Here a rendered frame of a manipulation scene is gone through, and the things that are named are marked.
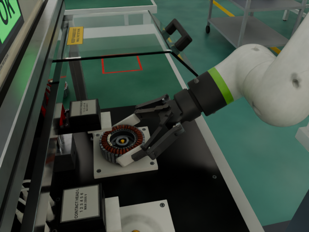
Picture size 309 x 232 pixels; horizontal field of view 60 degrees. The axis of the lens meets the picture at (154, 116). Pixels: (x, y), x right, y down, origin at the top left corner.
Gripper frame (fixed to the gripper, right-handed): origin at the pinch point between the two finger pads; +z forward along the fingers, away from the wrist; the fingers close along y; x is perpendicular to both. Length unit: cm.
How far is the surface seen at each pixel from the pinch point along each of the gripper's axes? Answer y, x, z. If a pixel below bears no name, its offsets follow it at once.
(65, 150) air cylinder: -2.3, 8.5, 10.8
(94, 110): -1.6, 12.8, -1.1
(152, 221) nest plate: -21.0, -3.6, -1.8
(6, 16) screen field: -13.1, 37.4, -6.4
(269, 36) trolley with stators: 197, -139, -117
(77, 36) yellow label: 3.9, 26.0, -7.1
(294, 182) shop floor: 33, -118, -45
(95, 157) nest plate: -1.9, 1.6, 7.3
